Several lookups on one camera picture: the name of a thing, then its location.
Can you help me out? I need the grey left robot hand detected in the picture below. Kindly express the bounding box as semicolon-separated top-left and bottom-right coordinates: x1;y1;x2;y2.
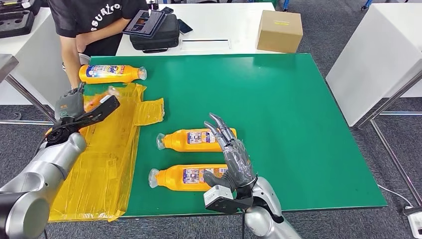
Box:
54;82;87;121

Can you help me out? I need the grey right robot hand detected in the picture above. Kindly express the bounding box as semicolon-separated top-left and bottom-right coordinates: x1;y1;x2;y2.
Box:
203;113;257;192

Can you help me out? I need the orange detergent bottle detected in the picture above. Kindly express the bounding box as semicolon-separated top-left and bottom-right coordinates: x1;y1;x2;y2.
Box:
78;64;148;85
156;127;237;153
84;86;121;113
148;164;229;192

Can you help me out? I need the white desk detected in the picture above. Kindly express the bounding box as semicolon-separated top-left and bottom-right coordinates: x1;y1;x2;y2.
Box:
115;1;282;56
0;8;73;111

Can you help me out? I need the yellow plastic sheet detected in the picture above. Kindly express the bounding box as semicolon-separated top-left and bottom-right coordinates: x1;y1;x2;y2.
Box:
48;82;165;222

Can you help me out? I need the grey metal side table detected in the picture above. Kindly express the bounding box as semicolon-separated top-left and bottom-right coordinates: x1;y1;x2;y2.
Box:
0;53;63;126

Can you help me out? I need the green table board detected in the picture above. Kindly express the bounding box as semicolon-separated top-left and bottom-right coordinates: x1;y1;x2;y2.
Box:
75;52;388;219

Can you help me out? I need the person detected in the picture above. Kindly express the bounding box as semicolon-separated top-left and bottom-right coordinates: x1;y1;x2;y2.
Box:
47;0;149;90

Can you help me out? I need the black tablet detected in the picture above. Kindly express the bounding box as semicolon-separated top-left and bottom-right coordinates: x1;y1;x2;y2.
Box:
122;8;167;38

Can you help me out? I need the black equipment case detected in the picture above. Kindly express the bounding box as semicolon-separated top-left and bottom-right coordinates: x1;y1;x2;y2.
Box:
0;0;42;14

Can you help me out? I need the black carry bag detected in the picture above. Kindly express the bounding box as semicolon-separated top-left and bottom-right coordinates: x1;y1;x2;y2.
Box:
129;13;181;53

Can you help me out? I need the brown cardboard box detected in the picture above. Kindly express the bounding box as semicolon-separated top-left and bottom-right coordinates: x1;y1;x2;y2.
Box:
256;9;304;54

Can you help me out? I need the white table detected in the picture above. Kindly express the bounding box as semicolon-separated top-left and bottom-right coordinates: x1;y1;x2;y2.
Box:
325;2;422;127

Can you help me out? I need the white power strip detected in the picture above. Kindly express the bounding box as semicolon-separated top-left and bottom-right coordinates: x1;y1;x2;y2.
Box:
404;206;422;239

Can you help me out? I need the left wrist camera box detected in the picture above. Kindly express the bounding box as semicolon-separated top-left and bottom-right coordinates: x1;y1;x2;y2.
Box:
52;95;121;132

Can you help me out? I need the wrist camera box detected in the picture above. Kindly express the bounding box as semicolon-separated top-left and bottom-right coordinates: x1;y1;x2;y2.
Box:
203;185;254;215
52;95;121;132

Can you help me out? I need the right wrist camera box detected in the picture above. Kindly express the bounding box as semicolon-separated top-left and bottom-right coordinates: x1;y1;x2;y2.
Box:
203;185;254;215

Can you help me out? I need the desk cable slot cover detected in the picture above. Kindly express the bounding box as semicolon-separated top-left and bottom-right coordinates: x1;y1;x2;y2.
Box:
180;38;231;51

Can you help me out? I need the white floor cable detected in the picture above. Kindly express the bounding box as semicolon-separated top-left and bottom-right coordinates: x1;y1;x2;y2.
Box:
376;183;410;208

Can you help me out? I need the metal table frame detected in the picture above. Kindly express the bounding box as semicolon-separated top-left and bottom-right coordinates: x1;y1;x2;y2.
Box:
356;67;422;207

